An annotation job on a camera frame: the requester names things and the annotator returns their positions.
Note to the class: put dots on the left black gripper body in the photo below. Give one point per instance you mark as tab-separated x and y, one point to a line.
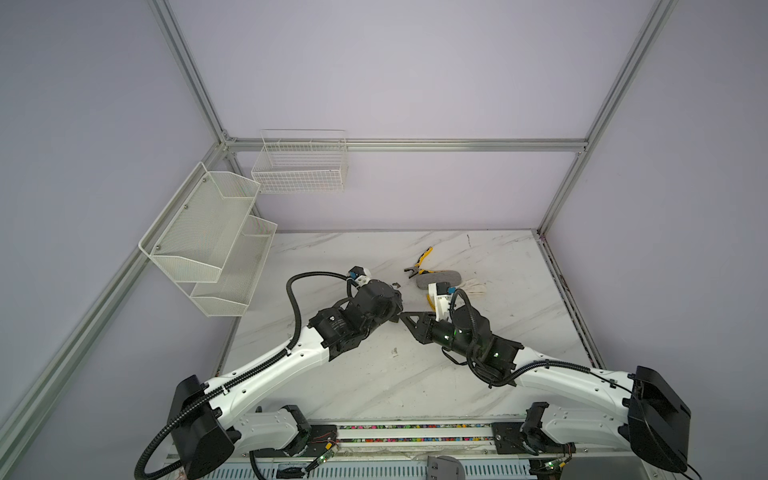
393	308

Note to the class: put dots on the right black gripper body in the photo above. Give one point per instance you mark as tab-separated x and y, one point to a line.
442	333

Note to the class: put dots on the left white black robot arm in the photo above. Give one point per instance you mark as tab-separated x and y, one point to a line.
206	418

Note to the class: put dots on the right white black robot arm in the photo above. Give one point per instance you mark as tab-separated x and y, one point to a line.
637	410

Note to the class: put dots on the white yellow-cuffed work glove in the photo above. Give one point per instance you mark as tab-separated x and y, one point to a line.
472	289

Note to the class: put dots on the yellow black pliers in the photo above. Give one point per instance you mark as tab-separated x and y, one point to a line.
417	269

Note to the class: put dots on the grey oval felt case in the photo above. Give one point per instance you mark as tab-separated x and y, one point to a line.
451	277

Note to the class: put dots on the grey object at front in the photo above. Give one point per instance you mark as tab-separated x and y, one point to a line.
444	468

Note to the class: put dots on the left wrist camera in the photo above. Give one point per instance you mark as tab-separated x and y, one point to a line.
359	276

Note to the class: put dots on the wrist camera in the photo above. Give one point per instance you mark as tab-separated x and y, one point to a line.
359	276
439	297

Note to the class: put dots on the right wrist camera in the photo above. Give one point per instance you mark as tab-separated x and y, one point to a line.
439	297

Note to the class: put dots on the front aluminium rail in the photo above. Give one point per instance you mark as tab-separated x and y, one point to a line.
280	434

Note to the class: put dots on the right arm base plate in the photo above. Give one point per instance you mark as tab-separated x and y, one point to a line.
510	438

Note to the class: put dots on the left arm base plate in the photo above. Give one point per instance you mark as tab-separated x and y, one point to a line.
319	438

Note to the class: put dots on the white wire basket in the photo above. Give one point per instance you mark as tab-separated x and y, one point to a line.
293	161

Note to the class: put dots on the aluminium frame structure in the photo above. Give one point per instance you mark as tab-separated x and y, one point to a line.
29	417

